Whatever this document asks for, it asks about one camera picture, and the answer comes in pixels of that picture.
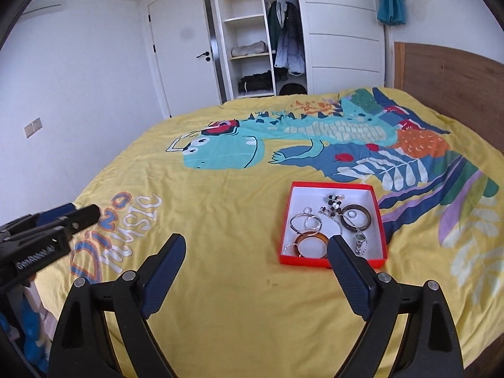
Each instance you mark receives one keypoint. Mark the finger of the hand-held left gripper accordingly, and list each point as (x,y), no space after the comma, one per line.
(84,215)
(59,211)

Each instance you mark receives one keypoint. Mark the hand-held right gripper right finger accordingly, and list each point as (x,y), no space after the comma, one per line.
(348,273)

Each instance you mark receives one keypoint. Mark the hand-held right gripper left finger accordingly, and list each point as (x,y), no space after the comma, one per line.
(165,279)

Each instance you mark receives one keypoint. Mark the red jewelry box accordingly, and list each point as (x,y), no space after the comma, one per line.
(374,252)

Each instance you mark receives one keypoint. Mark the silver pendant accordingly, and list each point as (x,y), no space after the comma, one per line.
(360,240)

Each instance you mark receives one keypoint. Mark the orange bangle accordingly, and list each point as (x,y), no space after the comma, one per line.
(311,236)

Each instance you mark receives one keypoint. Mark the dark brown bangle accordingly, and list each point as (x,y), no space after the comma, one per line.
(343,220)

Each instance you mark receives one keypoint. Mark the silver hoop bangle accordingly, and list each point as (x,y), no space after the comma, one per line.
(321,224)

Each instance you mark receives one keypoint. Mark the thin metal hoop bangle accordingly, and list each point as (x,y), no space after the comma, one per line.
(293,220)

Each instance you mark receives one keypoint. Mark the yellow dinosaur printed blanket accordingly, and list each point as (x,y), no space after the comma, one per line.
(236,189)

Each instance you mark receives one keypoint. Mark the black bag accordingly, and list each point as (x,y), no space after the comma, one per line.
(293,89)

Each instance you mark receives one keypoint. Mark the white door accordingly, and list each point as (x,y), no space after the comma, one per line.
(181,47)

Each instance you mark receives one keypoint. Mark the white air conditioner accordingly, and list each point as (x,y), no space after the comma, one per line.
(41,10)

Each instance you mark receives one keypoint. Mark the folded dark clothes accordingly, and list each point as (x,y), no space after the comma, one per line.
(256,82)

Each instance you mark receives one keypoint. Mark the wooden headboard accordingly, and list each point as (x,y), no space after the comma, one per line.
(445,75)

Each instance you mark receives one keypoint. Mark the folded light clothes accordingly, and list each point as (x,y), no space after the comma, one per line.
(250,49)

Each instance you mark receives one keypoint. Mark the hanging denim jacket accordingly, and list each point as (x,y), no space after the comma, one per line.
(290,43)

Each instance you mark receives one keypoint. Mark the white wardrobe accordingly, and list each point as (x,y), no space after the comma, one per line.
(338,27)

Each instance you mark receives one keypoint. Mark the hanging dark green jacket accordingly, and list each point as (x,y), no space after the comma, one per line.
(274,23)

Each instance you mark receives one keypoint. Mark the wall switch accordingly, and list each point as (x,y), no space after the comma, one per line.
(32,126)

